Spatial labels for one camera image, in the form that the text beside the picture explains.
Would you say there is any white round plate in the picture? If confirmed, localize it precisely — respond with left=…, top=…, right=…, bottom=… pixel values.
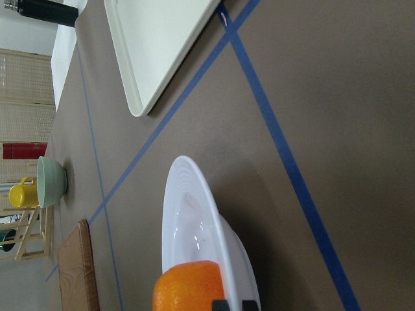
left=161, top=155, right=261, bottom=310

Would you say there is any cream bear tray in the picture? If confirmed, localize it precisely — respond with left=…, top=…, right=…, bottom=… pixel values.
left=104, top=0, right=219, bottom=117

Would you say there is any dark green mug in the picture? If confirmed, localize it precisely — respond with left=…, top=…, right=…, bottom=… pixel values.
left=0, top=229, right=16, bottom=252

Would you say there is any red bottle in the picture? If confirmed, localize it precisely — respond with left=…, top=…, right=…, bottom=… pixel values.
left=3, top=143, right=47, bottom=160

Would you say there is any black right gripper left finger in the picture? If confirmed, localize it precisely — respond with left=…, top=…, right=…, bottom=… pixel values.
left=211, top=299, right=228, bottom=311

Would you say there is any black water bottle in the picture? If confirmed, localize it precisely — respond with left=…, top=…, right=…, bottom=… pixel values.
left=1, top=0, right=79, bottom=27

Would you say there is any orange fruit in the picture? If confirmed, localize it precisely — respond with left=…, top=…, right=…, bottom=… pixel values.
left=152, top=260, right=225, bottom=310

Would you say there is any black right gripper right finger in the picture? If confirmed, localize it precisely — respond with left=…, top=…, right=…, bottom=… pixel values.
left=242, top=300, right=258, bottom=311

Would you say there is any wooden mug rack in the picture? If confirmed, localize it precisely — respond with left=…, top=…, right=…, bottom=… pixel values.
left=0, top=161, right=54, bottom=262

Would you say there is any yellow mug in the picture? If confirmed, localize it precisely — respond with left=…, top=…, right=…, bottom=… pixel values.
left=8, top=177, right=38, bottom=208

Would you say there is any wooden cutting board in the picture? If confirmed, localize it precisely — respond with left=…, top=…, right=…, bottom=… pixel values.
left=58, top=219, right=100, bottom=310

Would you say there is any light green bowl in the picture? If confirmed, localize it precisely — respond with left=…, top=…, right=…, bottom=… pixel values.
left=37, top=156, right=67, bottom=208

